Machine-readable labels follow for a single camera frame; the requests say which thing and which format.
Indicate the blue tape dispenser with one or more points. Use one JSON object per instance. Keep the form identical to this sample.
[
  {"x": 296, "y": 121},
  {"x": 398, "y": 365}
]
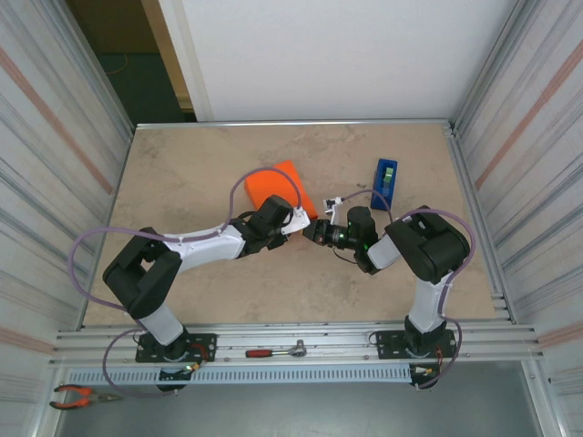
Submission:
[{"x": 382, "y": 200}]

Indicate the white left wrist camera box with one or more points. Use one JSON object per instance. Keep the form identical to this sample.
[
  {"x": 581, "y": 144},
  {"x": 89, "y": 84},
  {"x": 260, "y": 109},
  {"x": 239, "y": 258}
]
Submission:
[{"x": 298, "y": 220}]

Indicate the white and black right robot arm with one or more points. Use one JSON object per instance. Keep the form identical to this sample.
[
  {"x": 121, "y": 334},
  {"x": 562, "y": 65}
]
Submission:
[{"x": 432, "y": 246}]

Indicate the orange wrapping paper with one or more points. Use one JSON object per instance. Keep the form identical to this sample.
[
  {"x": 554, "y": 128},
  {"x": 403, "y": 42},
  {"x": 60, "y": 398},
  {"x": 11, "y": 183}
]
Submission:
[{"x": 268, "y": 182}]

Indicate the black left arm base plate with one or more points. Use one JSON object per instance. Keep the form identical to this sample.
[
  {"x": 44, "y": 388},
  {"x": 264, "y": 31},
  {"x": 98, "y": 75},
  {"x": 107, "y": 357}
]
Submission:
[{"x": 205, "y": 341}]

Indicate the aluminium table edge rail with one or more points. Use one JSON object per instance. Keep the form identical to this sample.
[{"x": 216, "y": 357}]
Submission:
[{"x": 296, "y": 123}]

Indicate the yellow power connector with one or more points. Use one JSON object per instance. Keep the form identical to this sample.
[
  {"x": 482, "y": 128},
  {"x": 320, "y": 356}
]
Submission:
[
  {"x": 193, "y": 366},
  {"x": 429, "y": 372}
]

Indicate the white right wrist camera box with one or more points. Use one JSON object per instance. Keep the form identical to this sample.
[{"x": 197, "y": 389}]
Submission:
[{"x": 334, "y": 205}]

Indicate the aluminium table side rail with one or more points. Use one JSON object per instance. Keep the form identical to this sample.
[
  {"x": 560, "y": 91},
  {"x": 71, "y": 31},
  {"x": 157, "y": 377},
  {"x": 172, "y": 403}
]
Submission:
[{"x": 460, "y": 164}]

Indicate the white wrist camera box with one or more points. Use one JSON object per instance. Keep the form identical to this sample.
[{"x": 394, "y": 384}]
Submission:
[
  {"x": 334, "y": 205},
  {"x": 298, "y": 220}
]

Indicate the aluminium mounting rail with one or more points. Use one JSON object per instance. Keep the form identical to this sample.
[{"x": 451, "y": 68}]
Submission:
[{"x": 341, "y": 330}]

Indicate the white door frame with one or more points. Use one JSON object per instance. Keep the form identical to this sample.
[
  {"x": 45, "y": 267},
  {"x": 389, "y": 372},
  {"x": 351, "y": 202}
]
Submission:
[{"x": 182, "y": 59}]

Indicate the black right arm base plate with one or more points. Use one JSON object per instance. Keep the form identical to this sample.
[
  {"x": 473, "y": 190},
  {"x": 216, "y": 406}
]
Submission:
[{"x": 387, "y": 341}]

